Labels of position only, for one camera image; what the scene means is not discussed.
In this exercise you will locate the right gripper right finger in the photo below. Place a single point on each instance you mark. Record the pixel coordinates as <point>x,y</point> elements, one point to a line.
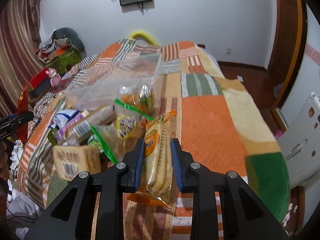
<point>226,196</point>

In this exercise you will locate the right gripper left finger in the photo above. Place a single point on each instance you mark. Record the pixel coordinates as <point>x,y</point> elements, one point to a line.
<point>92,199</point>

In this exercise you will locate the orange bread stick packet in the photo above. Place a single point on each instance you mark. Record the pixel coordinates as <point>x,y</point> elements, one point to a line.
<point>156,181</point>

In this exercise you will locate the clear plastic storage bin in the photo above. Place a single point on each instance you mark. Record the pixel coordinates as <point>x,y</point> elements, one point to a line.
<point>116,81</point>

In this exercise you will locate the blue white chip bag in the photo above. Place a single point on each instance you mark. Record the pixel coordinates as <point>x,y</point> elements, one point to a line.
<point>61,118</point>

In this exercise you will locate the green orange meatball snack packet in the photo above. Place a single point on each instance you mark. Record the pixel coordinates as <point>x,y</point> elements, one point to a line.
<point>146,98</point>

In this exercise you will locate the left hand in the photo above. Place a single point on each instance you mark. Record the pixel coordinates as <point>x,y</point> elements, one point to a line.
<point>5,174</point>

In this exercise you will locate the red black box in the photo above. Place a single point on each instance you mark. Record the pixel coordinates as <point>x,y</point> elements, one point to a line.
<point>39,84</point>

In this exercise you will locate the brown cracker packet with barcode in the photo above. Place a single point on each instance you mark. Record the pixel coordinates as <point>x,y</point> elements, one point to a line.
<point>69,161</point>

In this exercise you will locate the pink plush toy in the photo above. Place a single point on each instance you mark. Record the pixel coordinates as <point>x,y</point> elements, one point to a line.
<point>55,78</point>

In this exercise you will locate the striped red curtain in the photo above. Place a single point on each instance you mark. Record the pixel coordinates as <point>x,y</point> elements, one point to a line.
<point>20,38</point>

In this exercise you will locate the purple biscuit sleeve packet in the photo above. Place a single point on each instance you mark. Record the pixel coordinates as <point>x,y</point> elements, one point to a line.
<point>81,130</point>

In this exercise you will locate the green printed bag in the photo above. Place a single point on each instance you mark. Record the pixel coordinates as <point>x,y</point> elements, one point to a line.
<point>64,62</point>

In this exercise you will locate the patchwork striped bed blanket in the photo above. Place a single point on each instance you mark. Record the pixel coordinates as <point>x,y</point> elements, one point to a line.
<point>217,121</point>

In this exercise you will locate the yellow curved tube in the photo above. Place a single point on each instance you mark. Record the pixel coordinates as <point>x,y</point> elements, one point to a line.
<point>144,36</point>

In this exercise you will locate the brown wooden door frame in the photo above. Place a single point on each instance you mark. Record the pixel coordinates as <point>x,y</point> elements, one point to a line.
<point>287,52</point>

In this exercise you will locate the white wall socket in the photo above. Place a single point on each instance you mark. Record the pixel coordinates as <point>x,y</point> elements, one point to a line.
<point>228,51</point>

